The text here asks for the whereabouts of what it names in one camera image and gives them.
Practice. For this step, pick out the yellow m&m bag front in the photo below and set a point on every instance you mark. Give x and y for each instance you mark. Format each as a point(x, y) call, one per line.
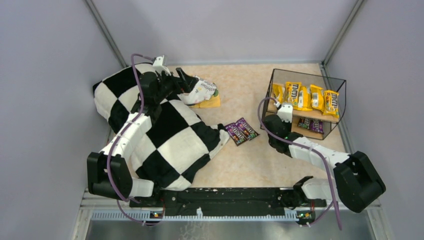
point(292, 93)

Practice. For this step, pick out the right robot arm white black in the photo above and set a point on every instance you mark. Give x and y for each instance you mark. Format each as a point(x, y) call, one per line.
point(351, 177)

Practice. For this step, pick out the black wire mesh shelf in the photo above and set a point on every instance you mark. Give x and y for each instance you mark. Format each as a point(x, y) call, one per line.
point(280, 76)

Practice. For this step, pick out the yellow m&m bag on shelf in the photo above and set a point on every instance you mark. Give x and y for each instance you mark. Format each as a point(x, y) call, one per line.
point(331, 104)

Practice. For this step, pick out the purple m&m bag middle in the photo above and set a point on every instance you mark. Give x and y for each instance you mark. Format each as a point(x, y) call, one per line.
point(246, 129)

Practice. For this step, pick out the yellow candy bag shelf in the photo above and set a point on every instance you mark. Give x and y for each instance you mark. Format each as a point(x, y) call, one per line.
point(317, 97)
point(304, 99)

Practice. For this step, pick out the purple m&m bag left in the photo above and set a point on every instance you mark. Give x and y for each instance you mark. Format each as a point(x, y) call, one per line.
point(237, 136)

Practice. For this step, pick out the yellow candy bag shelf left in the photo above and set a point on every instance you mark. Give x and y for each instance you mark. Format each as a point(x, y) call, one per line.
point(304, 99)

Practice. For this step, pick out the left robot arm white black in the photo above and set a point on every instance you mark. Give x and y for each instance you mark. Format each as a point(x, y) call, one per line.
point(109, 171)

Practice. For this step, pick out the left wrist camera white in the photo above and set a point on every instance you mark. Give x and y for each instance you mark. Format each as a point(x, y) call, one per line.
point(160, 67)

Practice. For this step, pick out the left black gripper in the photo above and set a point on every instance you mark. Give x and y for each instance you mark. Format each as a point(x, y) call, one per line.
point(175, 81)

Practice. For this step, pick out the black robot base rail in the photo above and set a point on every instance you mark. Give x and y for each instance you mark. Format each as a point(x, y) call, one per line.
point(230, 203)

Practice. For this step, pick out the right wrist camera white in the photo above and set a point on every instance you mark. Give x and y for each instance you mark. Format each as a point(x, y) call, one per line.
point(284, 112)

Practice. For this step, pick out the yellow candy bag shelf middle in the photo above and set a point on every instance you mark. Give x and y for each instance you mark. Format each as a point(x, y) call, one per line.
point(317, 97)

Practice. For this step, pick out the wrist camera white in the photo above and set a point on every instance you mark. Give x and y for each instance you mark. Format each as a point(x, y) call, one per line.
point(160, 67)
point(284, 112)

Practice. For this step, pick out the yellow m&m bag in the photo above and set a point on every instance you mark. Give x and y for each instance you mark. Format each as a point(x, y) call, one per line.
point(292, 93)
point(331, 104)

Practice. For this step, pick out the purple m&m bag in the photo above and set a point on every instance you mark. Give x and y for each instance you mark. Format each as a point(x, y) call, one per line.
point(237, 136)
point(246, 129)

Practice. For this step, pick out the black white checkered cloth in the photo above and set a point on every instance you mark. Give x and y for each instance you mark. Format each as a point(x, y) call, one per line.
point(177, 145)

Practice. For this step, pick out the yellow cloth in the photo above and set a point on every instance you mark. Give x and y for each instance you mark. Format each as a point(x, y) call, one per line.
point(213, 102)

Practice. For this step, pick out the animal print white cloth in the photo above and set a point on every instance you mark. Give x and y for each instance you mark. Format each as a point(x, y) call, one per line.
point(202, 91)

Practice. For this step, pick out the yellow candy bag barcode side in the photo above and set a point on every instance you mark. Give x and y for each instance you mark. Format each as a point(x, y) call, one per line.
point(278, 93)

